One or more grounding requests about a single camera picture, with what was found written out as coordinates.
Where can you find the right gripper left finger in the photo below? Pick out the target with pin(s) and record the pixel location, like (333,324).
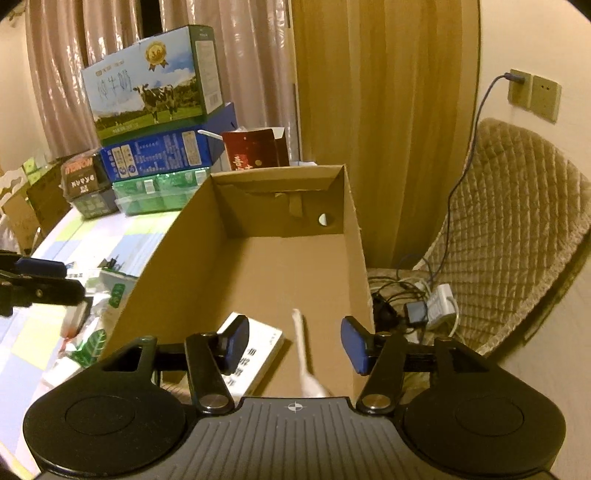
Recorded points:
(209,356)

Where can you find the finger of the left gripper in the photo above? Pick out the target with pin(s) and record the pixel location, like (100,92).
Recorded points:
(24,291)
(22,265)

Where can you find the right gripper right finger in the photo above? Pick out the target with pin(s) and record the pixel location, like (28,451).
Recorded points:
(381,359)

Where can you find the white booklet with text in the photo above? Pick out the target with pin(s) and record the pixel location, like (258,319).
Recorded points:
(264,344)

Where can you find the silver green leaf pouch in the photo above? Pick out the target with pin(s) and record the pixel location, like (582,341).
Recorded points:
(90,350)

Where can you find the checked tablecloth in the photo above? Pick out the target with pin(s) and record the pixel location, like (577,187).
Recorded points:
(106,255)

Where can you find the black Honglu package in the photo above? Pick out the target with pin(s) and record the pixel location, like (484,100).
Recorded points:
(86,186)

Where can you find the open brown cardboard box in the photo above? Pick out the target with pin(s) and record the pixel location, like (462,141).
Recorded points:
(263,243)

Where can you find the green wrapped drink pack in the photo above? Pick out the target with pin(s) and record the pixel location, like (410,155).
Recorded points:
(158,193)

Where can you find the quilted beige chair cushion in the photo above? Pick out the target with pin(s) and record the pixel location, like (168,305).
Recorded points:
(517,221)

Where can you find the blue milk carton box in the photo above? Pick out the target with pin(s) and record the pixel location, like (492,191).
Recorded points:
(170,151)

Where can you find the dark red gift bag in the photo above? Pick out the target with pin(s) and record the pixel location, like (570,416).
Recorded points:
(256,148)

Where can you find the cow milk carton box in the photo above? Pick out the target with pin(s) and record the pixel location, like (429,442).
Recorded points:
(171,78)

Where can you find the wall power socket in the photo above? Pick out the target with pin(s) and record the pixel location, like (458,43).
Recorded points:
(536,94)

